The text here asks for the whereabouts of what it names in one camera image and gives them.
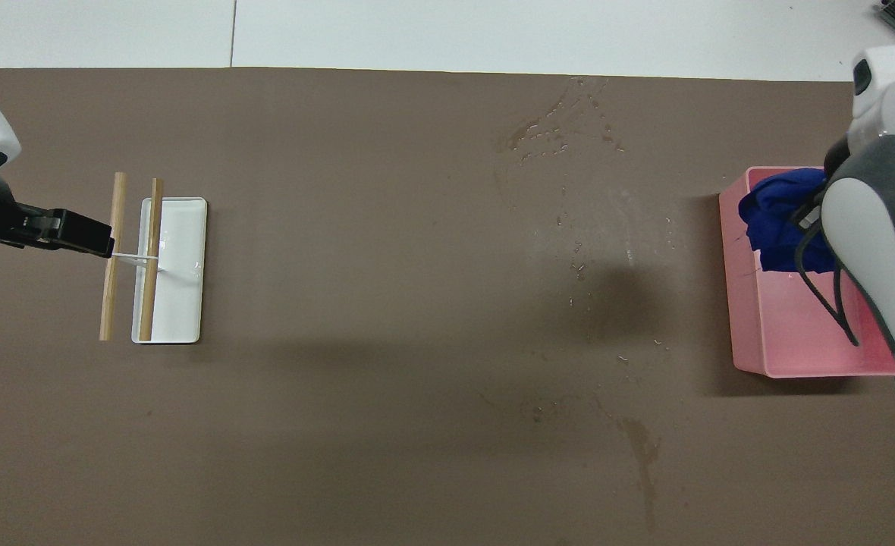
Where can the dark blue towel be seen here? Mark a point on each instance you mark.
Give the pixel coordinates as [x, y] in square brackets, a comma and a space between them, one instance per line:
[777, 227]

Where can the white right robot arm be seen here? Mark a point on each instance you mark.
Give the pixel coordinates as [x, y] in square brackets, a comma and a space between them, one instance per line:
[872, 227]

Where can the white rack with wooden rods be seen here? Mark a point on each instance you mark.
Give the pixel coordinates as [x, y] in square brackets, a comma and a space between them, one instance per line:
[182, 303]

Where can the brown table mat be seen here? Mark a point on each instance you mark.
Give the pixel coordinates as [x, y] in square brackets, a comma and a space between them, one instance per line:
[379, 341]

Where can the pink plastic bin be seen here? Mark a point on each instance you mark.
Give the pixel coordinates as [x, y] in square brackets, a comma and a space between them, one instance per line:
[789, 334]

